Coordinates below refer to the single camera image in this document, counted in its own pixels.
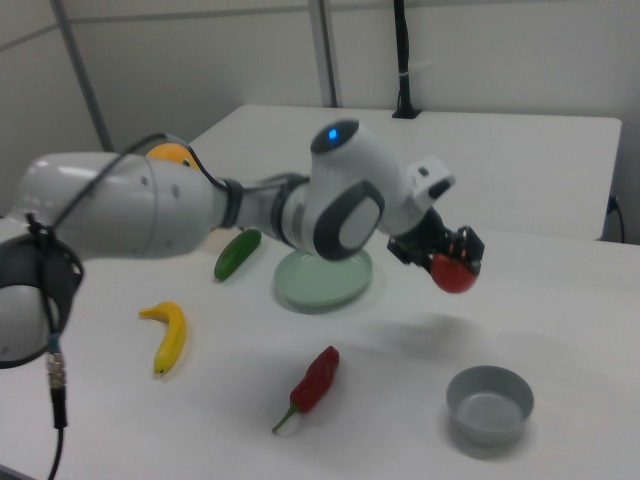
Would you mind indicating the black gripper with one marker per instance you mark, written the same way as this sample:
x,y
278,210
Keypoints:
x,y
425,235

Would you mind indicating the red apple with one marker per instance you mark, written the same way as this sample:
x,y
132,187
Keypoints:
x,y
452,277

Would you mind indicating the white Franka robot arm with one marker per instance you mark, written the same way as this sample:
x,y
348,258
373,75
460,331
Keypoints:
x,y
125,210

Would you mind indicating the grey bowl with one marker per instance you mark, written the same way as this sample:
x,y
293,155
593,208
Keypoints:
x,y
490,405

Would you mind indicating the pale green plate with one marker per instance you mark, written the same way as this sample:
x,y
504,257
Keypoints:
x,y
320,285

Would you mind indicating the red chili pepper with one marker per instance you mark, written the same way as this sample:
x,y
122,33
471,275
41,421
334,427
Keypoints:
x,y
317,380

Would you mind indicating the green cucumber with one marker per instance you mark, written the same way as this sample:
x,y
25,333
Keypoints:
x,y
237,254

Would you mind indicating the yellow banana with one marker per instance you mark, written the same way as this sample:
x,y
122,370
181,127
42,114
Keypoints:
x,y
172,335

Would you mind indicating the orange plush dinosaur toy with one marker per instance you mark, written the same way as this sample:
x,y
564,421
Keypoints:
x,y
170,152

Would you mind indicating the black camera stand pole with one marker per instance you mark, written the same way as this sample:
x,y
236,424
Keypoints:
x,y
402,50

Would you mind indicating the grey partition post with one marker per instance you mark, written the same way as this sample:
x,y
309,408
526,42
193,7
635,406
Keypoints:
x,y
82,75
325,50

